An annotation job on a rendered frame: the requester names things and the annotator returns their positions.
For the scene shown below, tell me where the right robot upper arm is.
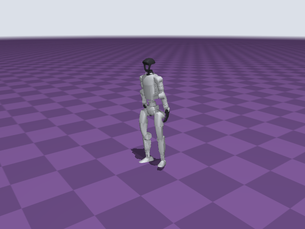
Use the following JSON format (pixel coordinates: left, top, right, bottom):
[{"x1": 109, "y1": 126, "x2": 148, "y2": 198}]
[{"x1": 139, "y1": 75, "x2": 144, "y2": 95}]

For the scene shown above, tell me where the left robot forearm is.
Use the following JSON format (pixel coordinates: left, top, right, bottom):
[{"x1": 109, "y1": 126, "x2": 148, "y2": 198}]
[{"x1": 161, "y1": 93, "x2": 170, "y2": 112}]

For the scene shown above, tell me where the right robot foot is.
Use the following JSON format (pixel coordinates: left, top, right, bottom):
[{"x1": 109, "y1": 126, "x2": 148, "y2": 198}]
[{"x1": 139, "y1": 156, "x2": 154, "y2": 163}]

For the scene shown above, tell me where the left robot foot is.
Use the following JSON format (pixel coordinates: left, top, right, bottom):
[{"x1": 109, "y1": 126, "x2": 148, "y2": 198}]
[{"x1": 158, "y1": 160, "x2": 166, "y2": 167}]

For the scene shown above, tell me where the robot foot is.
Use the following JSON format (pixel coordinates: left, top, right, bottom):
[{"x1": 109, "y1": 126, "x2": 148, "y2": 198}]
[
  {"x1": 139, "y1": 156, "x2": 154, "y2": 163},
  {"x1": 158, "y1": 160, "x2": 166, "y2": 167}
]

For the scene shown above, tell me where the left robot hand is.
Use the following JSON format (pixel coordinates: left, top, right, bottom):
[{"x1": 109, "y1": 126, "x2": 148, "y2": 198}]
[{"x1": 163, "y1": 109, "x2": 169, "y2": 123}]

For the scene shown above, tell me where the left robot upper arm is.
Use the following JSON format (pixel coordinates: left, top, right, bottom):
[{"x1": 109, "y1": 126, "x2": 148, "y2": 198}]
[{"x1": 153, "y1": 76, "x2": 164, "y2": 99}]

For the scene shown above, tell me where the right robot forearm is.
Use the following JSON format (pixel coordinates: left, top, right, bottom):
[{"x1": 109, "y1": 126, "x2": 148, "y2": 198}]
[{"x1": 141, "y1": 94, "x2": 148, "y2": 106}]

